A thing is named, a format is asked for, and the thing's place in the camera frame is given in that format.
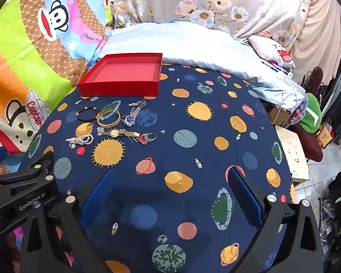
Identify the dark red bag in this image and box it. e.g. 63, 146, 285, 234
293, 124, 325, 163

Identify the green cloth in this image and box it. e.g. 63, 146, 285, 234
298, 92, 325, 134

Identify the gold wrist watch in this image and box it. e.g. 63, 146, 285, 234
107, 129, 140, 140

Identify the silver wrist watch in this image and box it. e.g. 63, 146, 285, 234
122, 99, 147, 127

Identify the pink cartoon pillow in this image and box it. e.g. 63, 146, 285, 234
248, 34, 296, 69

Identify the light blue satin blanket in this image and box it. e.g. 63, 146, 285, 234
96, 21, 306, 112

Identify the white pearl bracelet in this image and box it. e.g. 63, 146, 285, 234
66, 134, 95, 149

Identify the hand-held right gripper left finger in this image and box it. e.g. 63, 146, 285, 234
19, 168, 115, 273

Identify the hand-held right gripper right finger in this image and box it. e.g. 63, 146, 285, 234
229, 166, 324, 273

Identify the cartoon monkey blanket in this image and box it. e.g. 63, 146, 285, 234
0, 0, 115, 178

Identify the red cardboard box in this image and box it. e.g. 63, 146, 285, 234
77, 53, 163, 98

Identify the beige hanging cloth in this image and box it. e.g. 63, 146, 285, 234
289, 0, 341, 87

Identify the black bead bracelet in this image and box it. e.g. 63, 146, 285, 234
75, 106, 99, 122

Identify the white speckled stool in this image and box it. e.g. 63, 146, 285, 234
274, 124, 311, 183

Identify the planet print navy bedsheet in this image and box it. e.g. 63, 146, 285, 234
27, 63, 299, 273

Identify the gold bangle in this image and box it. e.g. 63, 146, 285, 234
96, 109, 121, 128

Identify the grey floral quilt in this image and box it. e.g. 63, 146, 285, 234
113, 0, 314, 50

